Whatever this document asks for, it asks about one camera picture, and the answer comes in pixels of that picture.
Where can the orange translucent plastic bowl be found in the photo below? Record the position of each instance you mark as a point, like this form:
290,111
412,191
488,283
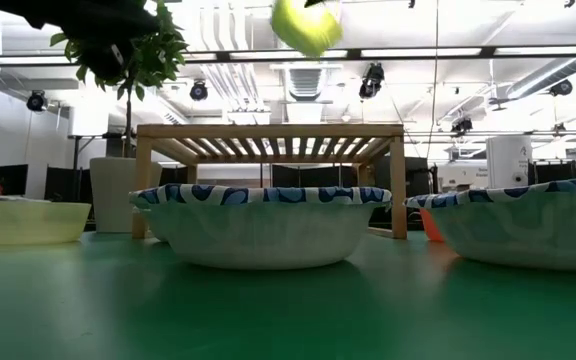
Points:
429,227

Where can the ceiling air vent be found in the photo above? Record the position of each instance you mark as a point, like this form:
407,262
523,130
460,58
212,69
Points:
305,82

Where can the silver ventilation duct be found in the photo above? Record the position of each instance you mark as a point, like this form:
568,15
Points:
548,75

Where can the green table mat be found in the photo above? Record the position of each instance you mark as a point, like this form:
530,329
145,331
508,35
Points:
288,320

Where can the white printed box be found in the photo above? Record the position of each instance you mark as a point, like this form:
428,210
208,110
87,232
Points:
460,176

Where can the green leafy plant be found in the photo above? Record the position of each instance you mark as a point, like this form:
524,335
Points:
160,57

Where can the black partition panel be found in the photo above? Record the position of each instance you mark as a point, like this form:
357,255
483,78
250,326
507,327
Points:
415,175
313,176

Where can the yellow translucent plastic bowl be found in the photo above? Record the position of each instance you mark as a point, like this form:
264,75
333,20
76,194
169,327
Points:
33,222

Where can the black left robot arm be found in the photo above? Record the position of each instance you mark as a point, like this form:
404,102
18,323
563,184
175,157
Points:
8,7

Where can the black ceiling spotlight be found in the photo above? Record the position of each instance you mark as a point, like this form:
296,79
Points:
36,101
198,91
462,125
372,80
561,88

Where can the black monitor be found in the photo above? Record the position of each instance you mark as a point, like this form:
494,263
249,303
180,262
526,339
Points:
13,179
65,184

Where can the slatted wooden shelf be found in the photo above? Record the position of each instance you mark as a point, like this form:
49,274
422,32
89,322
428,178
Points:
268,131

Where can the blue patterned paper bowl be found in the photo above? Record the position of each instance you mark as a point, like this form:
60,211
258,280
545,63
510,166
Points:
263,235
528,230

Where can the white plant pot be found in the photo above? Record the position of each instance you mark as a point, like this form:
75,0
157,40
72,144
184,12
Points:
113,195

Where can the white cylindrical appliance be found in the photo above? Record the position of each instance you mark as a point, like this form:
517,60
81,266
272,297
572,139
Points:
508,160

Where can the black ceiling light track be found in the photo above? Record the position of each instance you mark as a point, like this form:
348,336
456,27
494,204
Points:
223,55

